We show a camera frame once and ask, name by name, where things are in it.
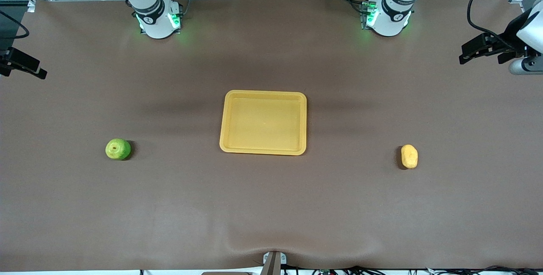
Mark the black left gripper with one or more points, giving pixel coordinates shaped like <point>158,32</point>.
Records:
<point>504,42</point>

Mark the green apple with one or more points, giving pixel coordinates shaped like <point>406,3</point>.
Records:
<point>118,149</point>

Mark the yellow potato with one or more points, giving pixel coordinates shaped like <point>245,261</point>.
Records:
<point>409,156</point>

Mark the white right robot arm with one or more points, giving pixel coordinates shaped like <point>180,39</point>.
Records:
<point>155,24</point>

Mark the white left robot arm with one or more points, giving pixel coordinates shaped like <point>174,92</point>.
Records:
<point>392,16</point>

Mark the yellow plastic tray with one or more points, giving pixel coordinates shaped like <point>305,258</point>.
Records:
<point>263,122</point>

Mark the brown table mat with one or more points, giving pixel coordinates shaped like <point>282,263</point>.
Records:
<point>271,207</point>

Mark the metal table edge bracket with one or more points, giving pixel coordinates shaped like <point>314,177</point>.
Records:
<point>273,264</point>

